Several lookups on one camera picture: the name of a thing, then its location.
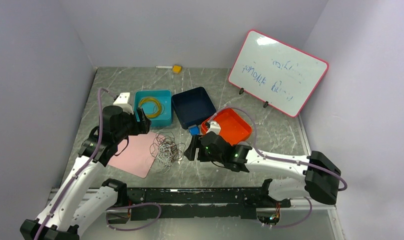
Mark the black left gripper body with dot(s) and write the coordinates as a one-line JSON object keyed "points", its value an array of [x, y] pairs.
{"points": [[130, 125]]}

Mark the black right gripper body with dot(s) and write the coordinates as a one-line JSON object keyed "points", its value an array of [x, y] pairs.
{"points": [[204, 155]]}

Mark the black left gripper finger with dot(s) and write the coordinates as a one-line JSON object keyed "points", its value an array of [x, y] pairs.
{"points": [[144, 119], [143, 129]]}

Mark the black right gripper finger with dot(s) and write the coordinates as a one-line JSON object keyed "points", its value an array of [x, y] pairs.
{"points": [[190, 153], [195, 142]]}

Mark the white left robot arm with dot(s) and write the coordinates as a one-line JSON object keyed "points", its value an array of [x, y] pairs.
{"points": [[63, 218]]}

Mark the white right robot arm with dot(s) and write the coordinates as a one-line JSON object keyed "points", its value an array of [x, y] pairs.
{"points": [[313, 175]]}

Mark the teal plastic tray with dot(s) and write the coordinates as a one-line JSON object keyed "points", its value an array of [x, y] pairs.
{"points": [[156, 105]]}

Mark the pink clipboard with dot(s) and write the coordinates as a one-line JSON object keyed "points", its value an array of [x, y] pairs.
{"points": [[135, 155]]}

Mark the orange plastic tray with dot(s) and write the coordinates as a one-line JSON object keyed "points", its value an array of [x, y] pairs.
{"points": [[232, 128]]}

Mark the navy blue plastic tray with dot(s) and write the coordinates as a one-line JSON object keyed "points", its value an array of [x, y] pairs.
{"points": [[192, 107]]}

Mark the white marker pen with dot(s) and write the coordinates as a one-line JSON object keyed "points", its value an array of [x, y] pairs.
{"points": [[164, 67]]}

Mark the yellow block eraser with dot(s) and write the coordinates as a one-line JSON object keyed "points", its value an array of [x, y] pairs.
{"points": [[176, 69]]}

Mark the pink framed whiteboard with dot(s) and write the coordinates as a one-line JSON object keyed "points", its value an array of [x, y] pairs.
{"points": [[276, 73]]}

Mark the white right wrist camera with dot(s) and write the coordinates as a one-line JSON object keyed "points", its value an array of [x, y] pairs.
{"points": [[213, 126]]}

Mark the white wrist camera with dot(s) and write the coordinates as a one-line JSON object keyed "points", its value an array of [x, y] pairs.
{"points": [[213, 126], [123, 101]]}

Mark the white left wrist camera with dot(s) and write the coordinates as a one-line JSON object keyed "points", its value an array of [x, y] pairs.
{"points": [[123, 101]]}

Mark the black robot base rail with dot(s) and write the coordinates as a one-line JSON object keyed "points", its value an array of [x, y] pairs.
{"points": [[217, 202]]}

